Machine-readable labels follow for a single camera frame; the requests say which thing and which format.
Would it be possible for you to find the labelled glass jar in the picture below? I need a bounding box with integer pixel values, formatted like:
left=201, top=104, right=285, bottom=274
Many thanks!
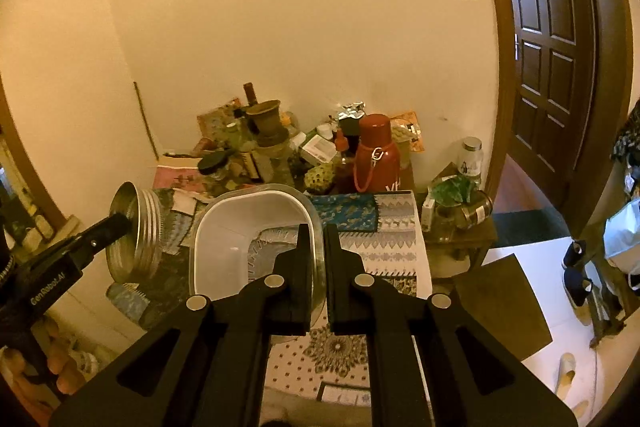
left=460, top=192, right=495, bottom=228

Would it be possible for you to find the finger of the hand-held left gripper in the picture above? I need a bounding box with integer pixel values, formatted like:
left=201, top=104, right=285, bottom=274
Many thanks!
left=70, top=213, right=132, bottom=269

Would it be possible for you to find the small wooden side table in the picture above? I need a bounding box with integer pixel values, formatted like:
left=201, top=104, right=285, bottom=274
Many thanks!
left=425, top=162, right=499, bottom=280

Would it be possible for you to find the translucent plastic container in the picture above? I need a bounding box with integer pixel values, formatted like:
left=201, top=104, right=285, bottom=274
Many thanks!
left=189, top=184, right=328, bottom=325

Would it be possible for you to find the white dotted medallion cloth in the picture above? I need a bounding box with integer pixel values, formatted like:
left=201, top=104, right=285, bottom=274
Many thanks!
left=260, top=322, right=381, bottom=408

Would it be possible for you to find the thin wooden stick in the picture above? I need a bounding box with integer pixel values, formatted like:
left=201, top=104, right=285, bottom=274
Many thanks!
left=133, top=82, right=160, bottom=160

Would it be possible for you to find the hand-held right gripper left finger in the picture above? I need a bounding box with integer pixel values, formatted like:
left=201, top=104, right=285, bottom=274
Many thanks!
left=47, top=223, right=313, bottom=427

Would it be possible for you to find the glass jar with lid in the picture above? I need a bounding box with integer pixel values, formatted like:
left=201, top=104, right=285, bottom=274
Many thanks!
left=460, top=137, right=485, bottom=180

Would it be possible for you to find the dark doormat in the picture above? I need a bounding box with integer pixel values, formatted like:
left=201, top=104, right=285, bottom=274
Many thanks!
left=492, top=204, right=571, bottom=249

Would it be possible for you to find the blue floral cloth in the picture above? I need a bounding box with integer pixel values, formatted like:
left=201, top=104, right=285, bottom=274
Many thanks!
left=307, top=194, right=379, bottom=234

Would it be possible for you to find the round metal tin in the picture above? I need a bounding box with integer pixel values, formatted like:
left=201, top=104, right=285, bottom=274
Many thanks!
left=105, top=181, right=165, bottom=283

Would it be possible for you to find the person's left hand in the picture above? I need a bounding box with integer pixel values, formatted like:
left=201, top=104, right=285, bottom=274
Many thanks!
left=35, top=317, right=100, bottom=395

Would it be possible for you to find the dark patterned garment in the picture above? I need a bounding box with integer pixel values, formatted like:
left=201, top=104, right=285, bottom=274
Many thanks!
left=610, top=99, right=640, bottom=168

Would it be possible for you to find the white carton box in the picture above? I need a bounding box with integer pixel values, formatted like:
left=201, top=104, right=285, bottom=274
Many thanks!
left=300, top=134, right=338, bottom=165

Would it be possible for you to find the brown panelled wooden door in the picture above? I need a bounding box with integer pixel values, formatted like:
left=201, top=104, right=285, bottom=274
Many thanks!
left=492, top=0, right=599, bottom=214

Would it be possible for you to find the black lidded jar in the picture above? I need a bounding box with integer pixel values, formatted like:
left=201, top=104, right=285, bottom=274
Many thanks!
left=198, top=150, right=232, bottom=180

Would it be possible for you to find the dark canvas shoe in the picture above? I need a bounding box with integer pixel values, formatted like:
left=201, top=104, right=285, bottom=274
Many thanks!
left=562, top=269, right=594, bottom=309
left=562, top=239, right=589, bottom=271

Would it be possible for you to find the red thermos flask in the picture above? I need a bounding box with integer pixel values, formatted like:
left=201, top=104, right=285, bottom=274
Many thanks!
left=352, top=113, right=402, bottom=194

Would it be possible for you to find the pink floral cloth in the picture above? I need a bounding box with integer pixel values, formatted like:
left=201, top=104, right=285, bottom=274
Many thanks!
left=152, top=154, right=211, bottom=196

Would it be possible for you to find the orange snack packet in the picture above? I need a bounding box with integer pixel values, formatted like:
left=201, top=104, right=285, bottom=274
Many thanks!
left=390, top=111, right=426, bottom=152

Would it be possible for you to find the wooden stool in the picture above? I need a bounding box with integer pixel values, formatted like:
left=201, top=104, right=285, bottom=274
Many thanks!
left=452, top=254, right=554, bottom=361

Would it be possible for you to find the brass mortar pot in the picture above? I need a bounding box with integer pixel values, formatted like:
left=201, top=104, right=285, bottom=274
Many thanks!
left=245, top=101, right=290, bottom=148

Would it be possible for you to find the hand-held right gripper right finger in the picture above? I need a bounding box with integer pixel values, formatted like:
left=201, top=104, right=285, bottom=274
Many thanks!
left=322, top=223, right=593, bottom=427

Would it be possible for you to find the pale slipper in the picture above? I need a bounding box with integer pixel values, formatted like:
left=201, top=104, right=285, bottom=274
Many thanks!
left=552, top=352, right=577, bottom=401

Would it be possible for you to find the white plastic bag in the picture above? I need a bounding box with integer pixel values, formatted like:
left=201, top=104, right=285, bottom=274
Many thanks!
left=602, top=202, right=640, bottom=293

